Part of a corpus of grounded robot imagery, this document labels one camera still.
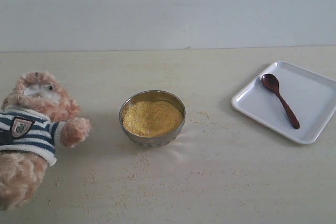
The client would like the teddy bear striped sweater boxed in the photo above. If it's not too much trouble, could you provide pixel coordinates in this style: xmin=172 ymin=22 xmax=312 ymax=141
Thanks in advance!
xmin=0 ymin=70 xmax=93 ymax=211

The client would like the dark red wooden spoon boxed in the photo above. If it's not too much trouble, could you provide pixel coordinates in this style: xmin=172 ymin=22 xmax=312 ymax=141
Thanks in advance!
xmin=261 ymin=73 xmax=300 ymax=129

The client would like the yellow-brown granular powder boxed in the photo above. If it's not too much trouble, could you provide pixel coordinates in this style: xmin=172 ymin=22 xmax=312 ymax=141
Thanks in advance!
xmin=123 ymin=101 xmax=183 ymax=138

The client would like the steel bowl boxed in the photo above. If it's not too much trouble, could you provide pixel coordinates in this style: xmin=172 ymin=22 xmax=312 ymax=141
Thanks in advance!
xmin=119 ymin=90 xmax=186 ymax=147

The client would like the white square plastic tray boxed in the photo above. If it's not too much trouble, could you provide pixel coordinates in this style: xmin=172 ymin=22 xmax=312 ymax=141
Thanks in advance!
xmin=232 ymin=60 xmax=335 ymax=144

